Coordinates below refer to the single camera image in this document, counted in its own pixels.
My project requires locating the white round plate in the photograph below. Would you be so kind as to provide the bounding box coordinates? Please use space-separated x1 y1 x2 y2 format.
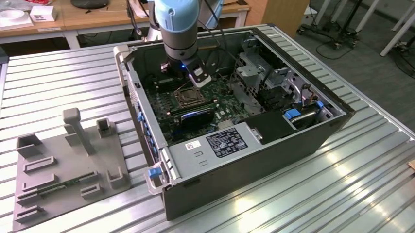
0 9 33 28

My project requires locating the metal drive cage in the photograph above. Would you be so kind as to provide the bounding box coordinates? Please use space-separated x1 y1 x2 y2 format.
231 37 295 114

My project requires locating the CPU socket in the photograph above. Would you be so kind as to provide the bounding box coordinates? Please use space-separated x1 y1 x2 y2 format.
172 86 212 108

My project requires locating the metal socket cover frame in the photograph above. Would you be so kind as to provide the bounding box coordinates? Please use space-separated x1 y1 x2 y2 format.
173 86 204 107

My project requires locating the white cardboard box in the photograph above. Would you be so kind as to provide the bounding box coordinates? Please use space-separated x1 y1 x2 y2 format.
28 6 58 23

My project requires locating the red packet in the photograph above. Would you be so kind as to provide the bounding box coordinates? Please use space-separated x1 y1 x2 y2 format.
24 0 54 7

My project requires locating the grey power supply unit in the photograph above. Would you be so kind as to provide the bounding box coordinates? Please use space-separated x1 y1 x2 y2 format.
165 121 264 180

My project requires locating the blue disk carrier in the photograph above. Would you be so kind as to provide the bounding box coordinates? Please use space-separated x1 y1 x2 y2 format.
281 109 301 121

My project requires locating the black wheeled stand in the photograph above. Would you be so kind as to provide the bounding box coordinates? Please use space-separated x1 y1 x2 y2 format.
297 0 363 51

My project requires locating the grey parts rack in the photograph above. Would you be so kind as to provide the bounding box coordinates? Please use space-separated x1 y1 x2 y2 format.
12 108 132 231

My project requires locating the green motherboard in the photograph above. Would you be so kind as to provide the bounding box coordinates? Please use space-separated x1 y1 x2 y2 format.
144 72 260 144

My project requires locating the black graphics card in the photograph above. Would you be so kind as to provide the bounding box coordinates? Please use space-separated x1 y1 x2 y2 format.
175 108 217 130

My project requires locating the wooden desk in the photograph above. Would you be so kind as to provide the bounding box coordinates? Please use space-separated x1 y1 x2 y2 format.
0 0 252 49

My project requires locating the blue case latch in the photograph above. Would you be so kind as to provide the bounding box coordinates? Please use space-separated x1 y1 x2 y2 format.
147 167 161 181

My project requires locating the green RAM stick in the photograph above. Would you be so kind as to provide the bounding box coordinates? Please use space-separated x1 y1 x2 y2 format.
34 178 81 195

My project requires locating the silver CPU chip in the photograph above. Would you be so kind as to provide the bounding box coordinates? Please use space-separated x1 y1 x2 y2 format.
180 91 199 102

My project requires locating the black round stand base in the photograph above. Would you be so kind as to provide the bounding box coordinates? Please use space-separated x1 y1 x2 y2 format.
69 0 108 9

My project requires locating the black and grey PC case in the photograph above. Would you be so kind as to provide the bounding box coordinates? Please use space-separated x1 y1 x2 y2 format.
112 23 356 221

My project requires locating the wooden cabinet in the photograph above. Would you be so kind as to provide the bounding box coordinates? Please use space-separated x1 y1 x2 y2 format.
261 0 311 39

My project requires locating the white table frame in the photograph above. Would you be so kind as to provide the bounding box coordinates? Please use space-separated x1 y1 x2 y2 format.
377 0 415 58

